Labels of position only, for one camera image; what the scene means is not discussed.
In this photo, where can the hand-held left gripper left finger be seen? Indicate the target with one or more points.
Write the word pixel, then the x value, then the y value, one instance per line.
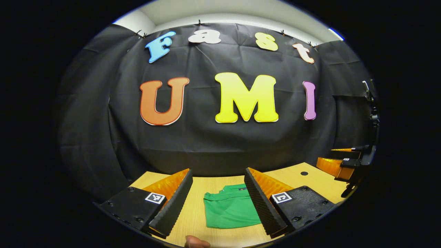
pixel 175 203

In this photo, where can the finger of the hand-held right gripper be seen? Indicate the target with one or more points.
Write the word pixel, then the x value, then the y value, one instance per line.
pixel 346 154
pixel 330 167

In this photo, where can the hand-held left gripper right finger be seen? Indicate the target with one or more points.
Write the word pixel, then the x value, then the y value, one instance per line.
pixel 260 206

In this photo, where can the green T-shirt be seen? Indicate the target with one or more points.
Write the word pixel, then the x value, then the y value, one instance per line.
pixel 231 210

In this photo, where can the black backdrop cloth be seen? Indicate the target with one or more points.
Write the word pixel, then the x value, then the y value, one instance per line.
pixel 206 144

